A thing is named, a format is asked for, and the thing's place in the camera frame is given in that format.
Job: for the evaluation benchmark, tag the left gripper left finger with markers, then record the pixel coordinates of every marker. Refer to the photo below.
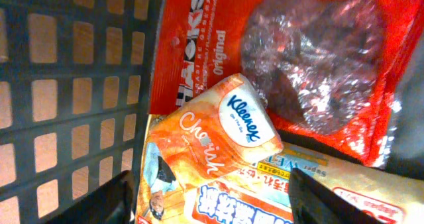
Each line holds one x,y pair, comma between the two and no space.
110,203

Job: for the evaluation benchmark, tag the yellow wet wipes pack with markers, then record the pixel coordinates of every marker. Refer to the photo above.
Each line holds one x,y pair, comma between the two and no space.
260,193

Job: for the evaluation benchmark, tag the grey plastic shopping basket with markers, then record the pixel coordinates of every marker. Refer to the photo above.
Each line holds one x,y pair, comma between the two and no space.
75,84

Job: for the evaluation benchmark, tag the red snack bag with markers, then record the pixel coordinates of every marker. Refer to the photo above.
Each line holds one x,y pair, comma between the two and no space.
324,69

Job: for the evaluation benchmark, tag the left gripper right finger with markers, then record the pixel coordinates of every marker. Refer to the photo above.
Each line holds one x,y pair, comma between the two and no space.
311,202

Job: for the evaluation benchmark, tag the orange Kleenex tissue pack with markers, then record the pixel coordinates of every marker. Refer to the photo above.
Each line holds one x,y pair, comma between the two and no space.
221,130

